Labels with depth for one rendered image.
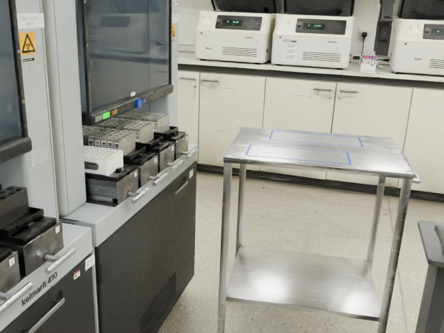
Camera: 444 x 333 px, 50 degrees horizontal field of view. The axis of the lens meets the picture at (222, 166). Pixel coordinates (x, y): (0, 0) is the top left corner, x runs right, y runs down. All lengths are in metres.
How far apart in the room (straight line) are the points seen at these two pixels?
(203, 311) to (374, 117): 1.98
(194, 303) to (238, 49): 2.02
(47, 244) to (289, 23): 2.77
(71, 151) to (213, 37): 2.47
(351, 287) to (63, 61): 1.32
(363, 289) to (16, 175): 1.33
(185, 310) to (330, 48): 2.12
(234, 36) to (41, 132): 2.56
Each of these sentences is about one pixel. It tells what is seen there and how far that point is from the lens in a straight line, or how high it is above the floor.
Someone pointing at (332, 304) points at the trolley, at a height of 0.28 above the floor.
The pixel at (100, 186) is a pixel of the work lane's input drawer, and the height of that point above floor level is 0.79.
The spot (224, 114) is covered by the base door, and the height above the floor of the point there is 0.51.
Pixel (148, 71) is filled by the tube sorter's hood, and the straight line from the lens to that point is 1.68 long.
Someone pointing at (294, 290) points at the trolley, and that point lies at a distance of 1.87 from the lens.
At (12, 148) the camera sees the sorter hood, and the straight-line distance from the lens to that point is 1.08.
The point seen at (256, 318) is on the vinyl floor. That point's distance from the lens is 2.19.
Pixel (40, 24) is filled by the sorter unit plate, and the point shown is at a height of 1.23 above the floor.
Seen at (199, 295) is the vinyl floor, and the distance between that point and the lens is 2.31.
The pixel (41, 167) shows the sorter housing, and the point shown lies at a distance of 1.21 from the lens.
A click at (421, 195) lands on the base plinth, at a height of 0.04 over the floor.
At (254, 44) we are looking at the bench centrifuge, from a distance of 3.57.
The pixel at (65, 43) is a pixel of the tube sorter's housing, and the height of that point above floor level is 1.18.
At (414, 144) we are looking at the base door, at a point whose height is 0.42.
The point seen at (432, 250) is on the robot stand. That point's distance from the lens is 1.38.
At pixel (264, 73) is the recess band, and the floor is 0.84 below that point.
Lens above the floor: 1.28
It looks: 18 degrees down
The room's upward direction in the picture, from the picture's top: 2 degrees clockwise
